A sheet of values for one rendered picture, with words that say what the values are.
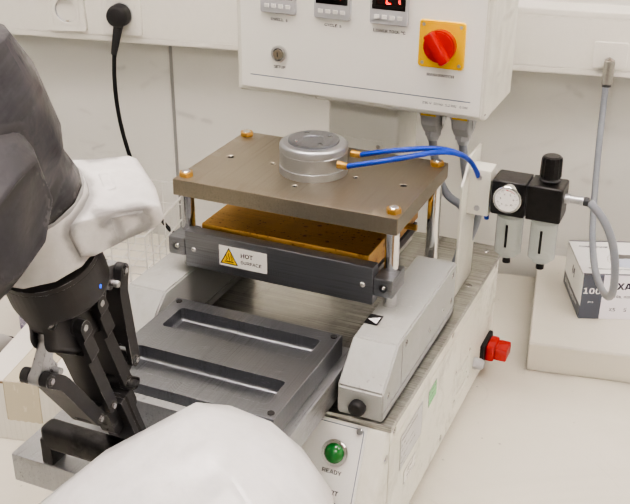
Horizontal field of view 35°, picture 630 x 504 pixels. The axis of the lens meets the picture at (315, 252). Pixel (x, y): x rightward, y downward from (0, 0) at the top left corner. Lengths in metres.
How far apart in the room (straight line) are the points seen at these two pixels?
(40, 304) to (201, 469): 0.36
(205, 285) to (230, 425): 0.82
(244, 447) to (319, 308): 0.84
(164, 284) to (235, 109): 0.66
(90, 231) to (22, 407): 0.65
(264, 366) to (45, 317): 0.32
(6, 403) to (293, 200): 0.48
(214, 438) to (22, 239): 0.25
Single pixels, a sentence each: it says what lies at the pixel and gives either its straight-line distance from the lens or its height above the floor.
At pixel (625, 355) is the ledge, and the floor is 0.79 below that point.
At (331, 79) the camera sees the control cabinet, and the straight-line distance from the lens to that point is 1.25.
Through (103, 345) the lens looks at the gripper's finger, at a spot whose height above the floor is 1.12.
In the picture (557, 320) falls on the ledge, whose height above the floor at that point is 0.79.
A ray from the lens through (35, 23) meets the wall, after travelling 1.79.
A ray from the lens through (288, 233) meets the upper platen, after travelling 1.11.
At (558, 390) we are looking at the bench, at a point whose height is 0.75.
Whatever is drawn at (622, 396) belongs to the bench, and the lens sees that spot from 1.45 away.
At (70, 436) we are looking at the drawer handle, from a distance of 0.90.
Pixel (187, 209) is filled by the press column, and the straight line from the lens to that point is 1.15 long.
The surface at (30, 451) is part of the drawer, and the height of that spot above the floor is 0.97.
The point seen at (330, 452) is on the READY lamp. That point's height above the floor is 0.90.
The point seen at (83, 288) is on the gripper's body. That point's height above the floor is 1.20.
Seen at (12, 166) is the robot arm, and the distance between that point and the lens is 0.59.
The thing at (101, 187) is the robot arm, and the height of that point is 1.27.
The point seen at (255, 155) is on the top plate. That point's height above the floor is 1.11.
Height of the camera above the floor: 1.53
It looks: 26 degrees down
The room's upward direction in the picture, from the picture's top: straight up
